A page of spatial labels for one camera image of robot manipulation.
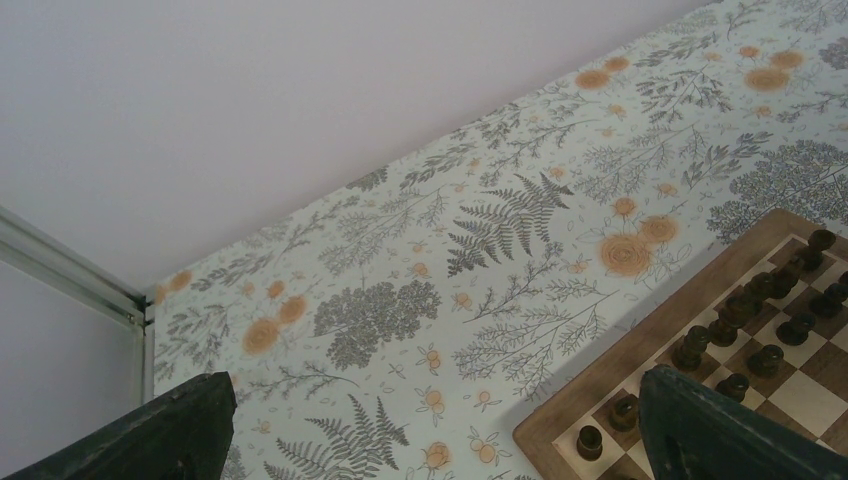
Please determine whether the dark queen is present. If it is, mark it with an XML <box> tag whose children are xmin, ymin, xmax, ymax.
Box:
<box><xmin>744</xmin><ymin>272</ymin><xmax>775</xmax><ymax>315</ymax></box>

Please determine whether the aluminium frame post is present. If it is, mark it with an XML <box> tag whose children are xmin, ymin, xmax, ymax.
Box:
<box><xmin>1</xmin><ymin>207</ymin><xmax>153</xmax><ymax>403</ymax></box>

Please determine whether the dark corner rook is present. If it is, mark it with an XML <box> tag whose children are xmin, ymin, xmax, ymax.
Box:
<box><xmin>575</xmin><ymin>425</ymin><xmax>603</xmax><ymax>461</ymax></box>

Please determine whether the wooden chess board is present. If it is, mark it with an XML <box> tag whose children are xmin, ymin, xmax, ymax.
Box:
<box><xmin>513</xmin><ymin>209</ymin><xmax>847</xmax><ymax>479</ymax></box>

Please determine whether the dark king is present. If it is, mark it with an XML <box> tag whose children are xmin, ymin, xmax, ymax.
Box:
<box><xmin>770</xmin><ymin>255</ymin><xmax>805</xmax><ymax>299</ymax></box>

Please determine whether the dark pawn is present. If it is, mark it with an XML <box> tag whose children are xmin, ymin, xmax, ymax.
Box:
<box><xmin>715</xmin><ymin>373</ymin><xmax>750</xmax><ymax>403</ymax></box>
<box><xmin>608</xmin><ymin>394</ymin><xmax>639</xmax><ymax>432</ymax></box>
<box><xmin>776</xmin><ymin>312</ymin><xmax>816</xmax><ymax>346</ymax></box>
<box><xmin>808</xmin><ymin>283</ymin><xmax>847</xmax><ymax>319</ymax></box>
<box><xmin>746</xmin><ymin>344</ymin><xmax>784</xmax><ymax>378</ymax></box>

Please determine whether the dark knight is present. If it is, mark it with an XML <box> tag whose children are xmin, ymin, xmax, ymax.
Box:
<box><xmin>672</xmin><ymin>325</ymin><xmax>710</xmax><ymax>371</ymax></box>

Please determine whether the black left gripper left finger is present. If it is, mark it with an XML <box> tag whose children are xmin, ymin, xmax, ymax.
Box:
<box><xmin>8</xmin><ymin>372</ymin><xmax>237</xmax><ymax>479</ymax></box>

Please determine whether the dark bishop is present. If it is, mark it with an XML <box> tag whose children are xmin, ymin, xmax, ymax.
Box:
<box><xmin>708</xmin><ymin>295</ymin><xmax>756</xmax><ymax>347</ymax></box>
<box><xmin>797</xmin><ymin>229</ymin><xmax>836</xmax><ymax>272</ymax></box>

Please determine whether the floral table mat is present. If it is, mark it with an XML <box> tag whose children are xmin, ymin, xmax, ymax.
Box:
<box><xmin>153</xmin><ymin>1</ymin><xmax>847</xmax><ymax>479</ymax></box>

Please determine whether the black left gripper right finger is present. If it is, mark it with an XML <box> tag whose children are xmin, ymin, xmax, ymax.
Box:
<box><xmin>639</xmin><ymin>365</ymin><xmax>847</xmax><ymax>479</ymax></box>

